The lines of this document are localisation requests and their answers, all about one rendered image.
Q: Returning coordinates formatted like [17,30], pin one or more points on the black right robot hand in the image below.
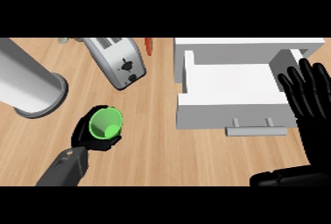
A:
[312,122]

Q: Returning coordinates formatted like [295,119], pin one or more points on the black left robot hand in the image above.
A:
[85,134]

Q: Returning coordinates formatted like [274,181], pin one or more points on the green cup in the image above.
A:
[105,122]

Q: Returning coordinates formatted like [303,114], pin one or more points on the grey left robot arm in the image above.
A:
[64,169]

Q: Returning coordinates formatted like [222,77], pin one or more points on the white open drawer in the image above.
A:
[236,93]

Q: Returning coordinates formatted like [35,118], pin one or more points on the white paper towel roll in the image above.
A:
[29,81]

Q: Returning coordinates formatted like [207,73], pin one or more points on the silver toaster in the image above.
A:
[119,61]

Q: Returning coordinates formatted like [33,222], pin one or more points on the white cabinet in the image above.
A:
[246,49]

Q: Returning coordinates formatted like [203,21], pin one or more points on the small pale green object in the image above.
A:
[64,40]

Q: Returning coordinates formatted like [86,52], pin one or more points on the orange carrot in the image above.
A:
[148,46]

